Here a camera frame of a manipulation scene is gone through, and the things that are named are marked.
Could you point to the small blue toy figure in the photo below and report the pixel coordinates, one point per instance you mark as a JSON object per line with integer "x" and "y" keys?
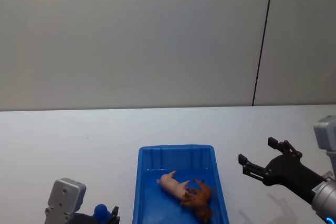
{"x": 102, "y": 213}

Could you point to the right robot arm with camera housing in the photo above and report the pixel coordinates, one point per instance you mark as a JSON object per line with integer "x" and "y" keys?
{"x": 324, "y": 197}

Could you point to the pink toy pig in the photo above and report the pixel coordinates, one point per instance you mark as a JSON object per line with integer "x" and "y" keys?
{"x": 172, "y": 185}

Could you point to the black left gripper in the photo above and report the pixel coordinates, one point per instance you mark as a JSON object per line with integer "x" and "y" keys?
{"x": 82, "y": 219}

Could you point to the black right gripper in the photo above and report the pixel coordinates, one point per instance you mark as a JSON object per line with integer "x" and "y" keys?
{"x": 288, "y": 171}

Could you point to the blue plastic bin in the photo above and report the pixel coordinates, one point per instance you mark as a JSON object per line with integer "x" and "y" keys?
{"x": 147, "y": 182}

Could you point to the brown toy animal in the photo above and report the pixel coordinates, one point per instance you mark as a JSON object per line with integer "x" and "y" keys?
{"x": 200, "y": 199}

